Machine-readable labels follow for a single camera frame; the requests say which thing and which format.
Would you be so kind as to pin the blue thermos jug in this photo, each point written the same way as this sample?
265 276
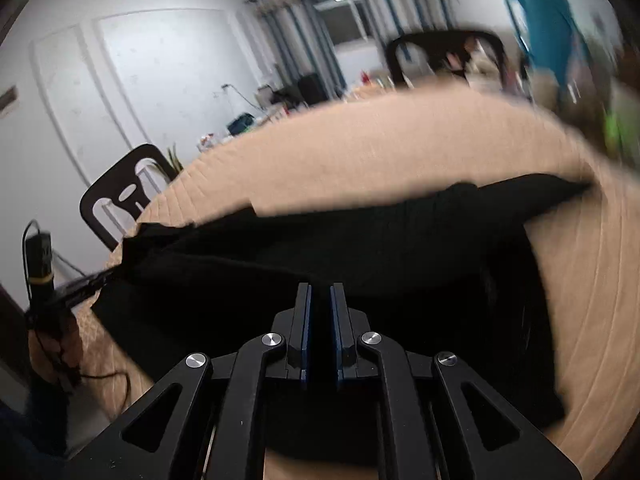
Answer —
542 20

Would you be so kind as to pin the green potted plant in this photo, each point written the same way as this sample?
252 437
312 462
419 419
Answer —
172 162

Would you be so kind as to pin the peach quilted blanket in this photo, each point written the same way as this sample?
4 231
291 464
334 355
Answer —
375 150

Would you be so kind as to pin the black chair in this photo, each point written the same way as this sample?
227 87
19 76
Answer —
435 37
95 210

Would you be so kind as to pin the dark bag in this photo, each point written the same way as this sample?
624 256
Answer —
241 124

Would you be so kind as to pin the person's left hand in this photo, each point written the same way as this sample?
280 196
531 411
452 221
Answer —
70 347

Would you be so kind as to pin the window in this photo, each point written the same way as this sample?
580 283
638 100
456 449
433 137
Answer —
345 15

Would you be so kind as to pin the striped curtain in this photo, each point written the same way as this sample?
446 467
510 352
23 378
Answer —
405 0
300 45

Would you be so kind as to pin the black pants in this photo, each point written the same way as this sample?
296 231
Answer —
400 260

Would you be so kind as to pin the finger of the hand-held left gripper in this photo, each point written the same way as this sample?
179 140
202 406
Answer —
85 284

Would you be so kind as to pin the person's left forearm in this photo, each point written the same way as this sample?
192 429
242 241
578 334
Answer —
35 425

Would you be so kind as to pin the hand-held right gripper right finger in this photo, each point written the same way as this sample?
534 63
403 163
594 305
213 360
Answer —
340 332

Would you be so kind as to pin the black speaker box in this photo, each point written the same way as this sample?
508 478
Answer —
311 89

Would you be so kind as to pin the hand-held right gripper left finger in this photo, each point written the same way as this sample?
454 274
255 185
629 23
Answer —
306 332

